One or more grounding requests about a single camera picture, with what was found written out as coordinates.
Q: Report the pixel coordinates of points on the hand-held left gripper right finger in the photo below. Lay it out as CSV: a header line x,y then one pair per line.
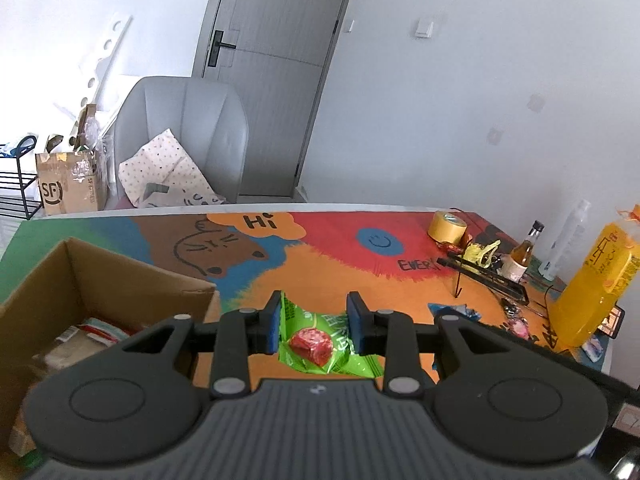
x,y
356,322

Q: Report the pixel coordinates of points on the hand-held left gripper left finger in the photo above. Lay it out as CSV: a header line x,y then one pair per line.
x,y
272,322

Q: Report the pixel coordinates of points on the green snack packet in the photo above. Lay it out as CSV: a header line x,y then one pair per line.
x,y
300,320

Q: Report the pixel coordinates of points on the cardboard box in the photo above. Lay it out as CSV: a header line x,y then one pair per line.
x,y
125,280

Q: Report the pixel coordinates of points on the colourful printed table mat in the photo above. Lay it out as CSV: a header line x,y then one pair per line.
x,y
350,270

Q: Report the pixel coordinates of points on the blue snack packet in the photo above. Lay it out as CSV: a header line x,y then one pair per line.
x,y
455,310

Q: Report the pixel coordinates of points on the red candy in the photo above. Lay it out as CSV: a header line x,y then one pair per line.
x,y
452,247

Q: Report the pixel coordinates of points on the yellow tape roll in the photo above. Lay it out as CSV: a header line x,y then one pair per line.
x,y
445,227

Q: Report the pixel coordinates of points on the crumpled yellow wrapper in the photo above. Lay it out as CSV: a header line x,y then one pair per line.
x,y
480,252

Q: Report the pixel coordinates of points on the pink small item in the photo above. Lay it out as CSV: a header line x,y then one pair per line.
x,y
520,328

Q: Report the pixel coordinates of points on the red white snack packet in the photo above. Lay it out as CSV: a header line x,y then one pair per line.
x,y
102,330

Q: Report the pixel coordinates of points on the amber glass bottle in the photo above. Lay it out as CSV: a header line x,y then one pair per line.
x,y
525,250

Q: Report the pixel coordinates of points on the dotted white cushion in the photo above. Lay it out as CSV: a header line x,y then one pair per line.
x,y
160,160

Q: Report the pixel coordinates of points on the beige snack packet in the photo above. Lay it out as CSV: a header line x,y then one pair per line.
x,y
65,357

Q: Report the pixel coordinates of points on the grey door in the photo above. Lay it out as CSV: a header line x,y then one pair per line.
x,y
280,110

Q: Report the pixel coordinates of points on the clear plastic bottle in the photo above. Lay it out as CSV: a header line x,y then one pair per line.
x,y
565,245

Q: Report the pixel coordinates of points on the grey armchair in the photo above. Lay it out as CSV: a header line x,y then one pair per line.
x,y
200,110

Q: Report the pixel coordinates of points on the blue white small packet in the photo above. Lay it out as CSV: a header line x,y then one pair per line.
x,y
594,349

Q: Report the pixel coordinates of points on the yellow plastic bag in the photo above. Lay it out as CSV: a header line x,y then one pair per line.
x,y
595,295

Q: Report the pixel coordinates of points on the brown shipping carton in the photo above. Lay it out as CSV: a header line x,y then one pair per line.
x,y
70,185

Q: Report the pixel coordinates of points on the black phone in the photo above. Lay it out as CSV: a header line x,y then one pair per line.
x,y
612,321

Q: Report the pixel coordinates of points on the black shoe rack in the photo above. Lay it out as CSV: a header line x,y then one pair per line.
x,y
20,180

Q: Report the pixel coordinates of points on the orange bag tie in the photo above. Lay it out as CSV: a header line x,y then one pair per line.
x,y
632,212

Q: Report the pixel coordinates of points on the white foam board with holes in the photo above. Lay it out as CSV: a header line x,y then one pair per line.
x,y
107,55

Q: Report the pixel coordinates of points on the blue item on rack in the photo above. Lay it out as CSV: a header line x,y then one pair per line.
x,y
5,150

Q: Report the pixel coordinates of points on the white wall switch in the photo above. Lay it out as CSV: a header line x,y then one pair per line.
x,y
424,27

